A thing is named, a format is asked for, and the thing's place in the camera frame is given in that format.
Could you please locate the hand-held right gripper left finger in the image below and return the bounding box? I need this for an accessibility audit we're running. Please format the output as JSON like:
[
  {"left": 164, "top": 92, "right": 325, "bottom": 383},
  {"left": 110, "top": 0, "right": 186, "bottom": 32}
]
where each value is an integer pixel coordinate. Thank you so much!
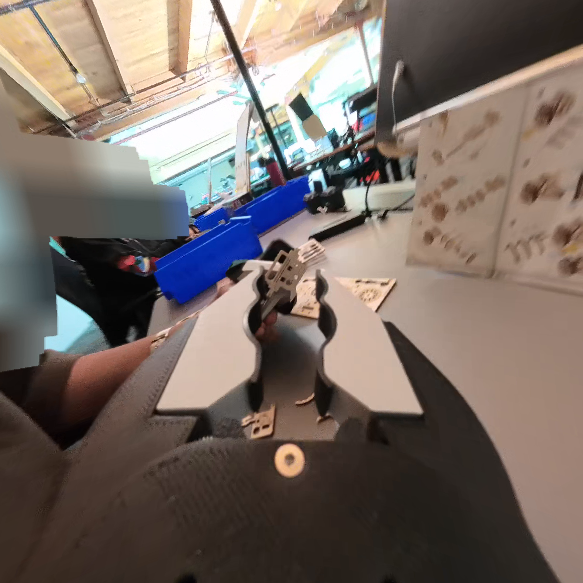
[{"left": 155, "top": 266, "right": 268, "bottom": 416}]

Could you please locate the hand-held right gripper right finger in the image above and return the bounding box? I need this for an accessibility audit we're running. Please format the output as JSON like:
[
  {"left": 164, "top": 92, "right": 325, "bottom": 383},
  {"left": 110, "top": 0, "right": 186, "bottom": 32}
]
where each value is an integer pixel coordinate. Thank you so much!
[{"left": 314, "top": 269, "right": 425, "bottom": 418}]

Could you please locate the wooden plate with holes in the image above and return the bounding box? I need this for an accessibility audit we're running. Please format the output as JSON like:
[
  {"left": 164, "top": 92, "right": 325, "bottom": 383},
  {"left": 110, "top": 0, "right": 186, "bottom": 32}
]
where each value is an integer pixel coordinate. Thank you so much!
[{"left": 265, "top": 249, "right": 308, "bottom": 293}]

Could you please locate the grey desk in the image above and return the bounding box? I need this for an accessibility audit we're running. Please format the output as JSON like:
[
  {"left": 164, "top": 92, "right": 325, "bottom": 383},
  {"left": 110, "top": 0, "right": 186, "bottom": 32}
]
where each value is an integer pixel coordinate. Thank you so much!
[{"left": 146, "top": 207, "right": 583, "bottom": 583}]

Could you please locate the person's left hand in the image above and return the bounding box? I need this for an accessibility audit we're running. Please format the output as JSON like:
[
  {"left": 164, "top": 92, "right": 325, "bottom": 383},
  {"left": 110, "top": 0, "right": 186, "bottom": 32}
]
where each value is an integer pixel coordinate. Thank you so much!
[{"left": 255, "top": 311, "right": 281, "bottom": 343}]

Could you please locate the slotted wooden parts sheet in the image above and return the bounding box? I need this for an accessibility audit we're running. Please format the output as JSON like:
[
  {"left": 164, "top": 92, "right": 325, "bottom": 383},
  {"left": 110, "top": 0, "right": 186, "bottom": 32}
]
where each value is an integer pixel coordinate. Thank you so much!
[{"left": 298, "top": 240, "right": 327, "bottom": 267}]

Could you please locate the black flat box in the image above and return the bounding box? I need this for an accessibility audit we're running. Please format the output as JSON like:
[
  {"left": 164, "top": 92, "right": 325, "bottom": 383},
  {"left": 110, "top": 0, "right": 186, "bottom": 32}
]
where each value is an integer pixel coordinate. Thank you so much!
[{"left": 308, "top": 212, "right": 367, "bottom": 242}]

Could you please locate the wooden parts sheet with wheels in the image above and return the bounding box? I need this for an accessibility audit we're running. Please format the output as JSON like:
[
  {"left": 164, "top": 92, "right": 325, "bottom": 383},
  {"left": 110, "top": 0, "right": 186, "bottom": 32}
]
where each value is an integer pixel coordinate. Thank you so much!
[{"left": 291, "top": 275, "right": 397, "bottom": 319}]

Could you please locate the small wooden piece with holes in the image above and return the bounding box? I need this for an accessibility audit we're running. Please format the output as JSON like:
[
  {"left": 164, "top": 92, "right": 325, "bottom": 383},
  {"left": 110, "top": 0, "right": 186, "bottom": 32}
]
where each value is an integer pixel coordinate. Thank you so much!
[{"left": 241, "top": 404, "right": 276, "bottom": 440}]

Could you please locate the tall tan board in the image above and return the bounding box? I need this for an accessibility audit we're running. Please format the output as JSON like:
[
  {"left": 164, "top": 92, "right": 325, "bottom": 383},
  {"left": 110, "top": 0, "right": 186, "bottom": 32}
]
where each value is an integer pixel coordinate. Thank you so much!
[{"left": 234, "top": 102, "right": 255, "bottom": 201}]

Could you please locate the black and tan panel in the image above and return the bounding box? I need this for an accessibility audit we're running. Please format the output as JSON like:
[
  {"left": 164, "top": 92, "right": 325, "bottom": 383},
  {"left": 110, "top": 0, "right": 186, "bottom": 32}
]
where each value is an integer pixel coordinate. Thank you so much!
[{"left": 288, "top": 93, "right": 328, "bottom": 139}]

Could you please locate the black pole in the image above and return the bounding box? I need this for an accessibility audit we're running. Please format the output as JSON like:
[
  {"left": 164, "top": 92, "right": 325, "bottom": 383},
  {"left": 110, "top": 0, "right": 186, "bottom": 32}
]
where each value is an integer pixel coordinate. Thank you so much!
[{"left": 210, "top": 0, "right": 292, "bottom": 180}]

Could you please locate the model instruction booklet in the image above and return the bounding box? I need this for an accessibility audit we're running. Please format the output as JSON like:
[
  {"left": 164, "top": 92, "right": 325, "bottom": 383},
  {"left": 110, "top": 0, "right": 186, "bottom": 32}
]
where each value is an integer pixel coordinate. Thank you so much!
[{"left": 405, "top": 68, "right": 583, "bottom": 279}]

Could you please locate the person's brown shirt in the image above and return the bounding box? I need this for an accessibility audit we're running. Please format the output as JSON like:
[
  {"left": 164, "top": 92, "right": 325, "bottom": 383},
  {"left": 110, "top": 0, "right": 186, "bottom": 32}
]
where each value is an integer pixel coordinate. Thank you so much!
[{"left": 0, "top": 350, "right": 92, "bottom": 583}]

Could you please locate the black display panel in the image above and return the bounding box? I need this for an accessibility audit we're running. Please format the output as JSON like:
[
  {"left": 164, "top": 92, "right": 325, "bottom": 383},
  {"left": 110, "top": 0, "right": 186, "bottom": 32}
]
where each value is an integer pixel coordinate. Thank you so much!
[{"left": 377, "top": 0, "right": 583, "bottom": 135}]

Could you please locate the silver bracelet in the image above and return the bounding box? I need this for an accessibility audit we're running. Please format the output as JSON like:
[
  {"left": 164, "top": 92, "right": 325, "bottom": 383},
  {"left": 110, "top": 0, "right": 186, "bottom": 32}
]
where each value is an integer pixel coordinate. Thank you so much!
[{"left": 149, "top": 314, "right": 201, "bottom": 352}]

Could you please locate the white cord with plug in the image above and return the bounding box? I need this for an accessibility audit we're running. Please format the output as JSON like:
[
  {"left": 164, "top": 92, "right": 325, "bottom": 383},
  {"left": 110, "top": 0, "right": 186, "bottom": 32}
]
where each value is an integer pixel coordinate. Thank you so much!
[{"left": 388, "top": 59, "right": 407, "bottom": 137}]

